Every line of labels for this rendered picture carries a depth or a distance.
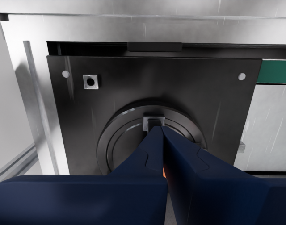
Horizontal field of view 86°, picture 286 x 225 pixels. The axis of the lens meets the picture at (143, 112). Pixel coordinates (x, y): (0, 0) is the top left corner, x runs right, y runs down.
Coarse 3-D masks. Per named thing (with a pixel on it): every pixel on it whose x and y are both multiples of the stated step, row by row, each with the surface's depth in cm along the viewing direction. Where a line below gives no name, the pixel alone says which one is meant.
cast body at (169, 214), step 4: (168, 192) 12; (168, 196) 12; (168, 200) 12; (168, 204) 11; (168, 208) 11; (172, 208) 11; (168, 212) 11; (172, 212) 11; (168, 216) 10; (172, 216) 10; (168, 220) 10; (172, 220) 10; (164, 224) 10; (168, 224) 10; (172, 224) 10; (176, 224) 10
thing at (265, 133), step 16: (272, 64) 19; (272, 80) 20; (256, 96) 24; (272, 96) 24; (256, 112) 25; (272, 112) 25; (256, 128) 26; (272, 128) 26; (256, 144) 27; (272, 144) 27; (240, 160) 28; (256, 160) 28; (272, 160) 28; (256, 176) 29; (272, 176) 29
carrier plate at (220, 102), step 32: (64, 64) 17; (96, 64) 17; (128, 64) 17; (160, 64) 17; (192, 64) 17; (224, 64) 17; (256, 64) 17; (64, 96) 18; (96, 96) 18; (128, 96) 18; (160, 96) 18; (192, 96) 18; (224, 96) 18; (64, 128) 20; (96, 128) 20; (224, 128) 20; (96, 160) 22; (224, 160) 22
